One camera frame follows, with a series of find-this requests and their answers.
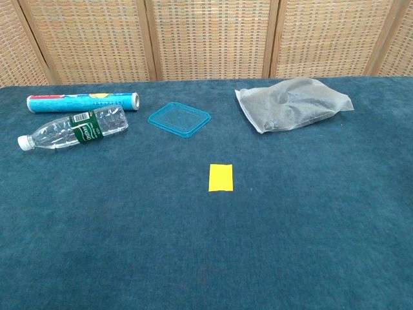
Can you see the blue food bag roll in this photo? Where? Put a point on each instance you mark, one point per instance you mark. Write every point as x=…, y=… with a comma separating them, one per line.
x=80, y=101

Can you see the blue velvet table cover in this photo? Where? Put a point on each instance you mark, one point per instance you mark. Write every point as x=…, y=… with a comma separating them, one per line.
x=161, y=242

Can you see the translucent plastic bag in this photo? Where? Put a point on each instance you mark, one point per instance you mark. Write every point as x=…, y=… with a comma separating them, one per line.
x=297, y=106

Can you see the blue transparent container lid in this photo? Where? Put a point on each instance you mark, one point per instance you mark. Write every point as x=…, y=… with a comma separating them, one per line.
x=179, y=119

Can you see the small yellow object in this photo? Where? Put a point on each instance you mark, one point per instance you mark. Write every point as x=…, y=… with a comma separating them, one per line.
x=221, y=177

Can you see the clear plastic water bottle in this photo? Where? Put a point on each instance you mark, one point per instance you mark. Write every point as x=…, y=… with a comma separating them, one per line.
x=61, y=132

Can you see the woven bamboo folding screen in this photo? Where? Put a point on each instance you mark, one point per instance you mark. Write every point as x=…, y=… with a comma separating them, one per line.
x=209, y=38

